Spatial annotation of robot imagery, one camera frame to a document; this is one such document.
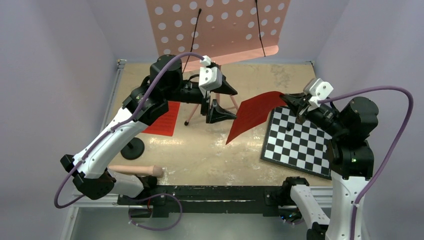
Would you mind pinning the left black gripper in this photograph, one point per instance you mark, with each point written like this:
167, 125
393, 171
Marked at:
215, 113

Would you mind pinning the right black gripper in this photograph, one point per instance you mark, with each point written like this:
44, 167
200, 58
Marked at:
300, 103

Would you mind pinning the red sheet music page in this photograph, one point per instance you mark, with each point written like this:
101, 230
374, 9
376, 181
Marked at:
165, 125

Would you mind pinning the pink tripod music stand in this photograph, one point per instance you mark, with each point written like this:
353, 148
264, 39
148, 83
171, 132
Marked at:
228, 31

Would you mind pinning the black microphone stand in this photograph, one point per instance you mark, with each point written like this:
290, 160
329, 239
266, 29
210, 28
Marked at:
133, 149

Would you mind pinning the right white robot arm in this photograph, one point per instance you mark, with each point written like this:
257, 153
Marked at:
351, 162

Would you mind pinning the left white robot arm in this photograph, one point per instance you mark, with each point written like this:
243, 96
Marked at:
89, 168

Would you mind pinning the black white chessboard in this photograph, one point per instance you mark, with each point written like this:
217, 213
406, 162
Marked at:
303, 148

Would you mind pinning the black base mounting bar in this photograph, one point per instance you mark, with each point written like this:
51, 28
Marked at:
269, 201

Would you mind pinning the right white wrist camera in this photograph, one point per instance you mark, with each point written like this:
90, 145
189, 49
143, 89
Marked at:
318, 90

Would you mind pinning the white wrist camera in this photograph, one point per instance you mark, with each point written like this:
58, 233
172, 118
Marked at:
318, 90
210, 76

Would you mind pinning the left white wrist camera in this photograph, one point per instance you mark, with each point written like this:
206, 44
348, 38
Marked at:
210, 76

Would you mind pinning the aluminium frame rail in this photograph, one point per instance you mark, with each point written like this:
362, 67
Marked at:
73, 211

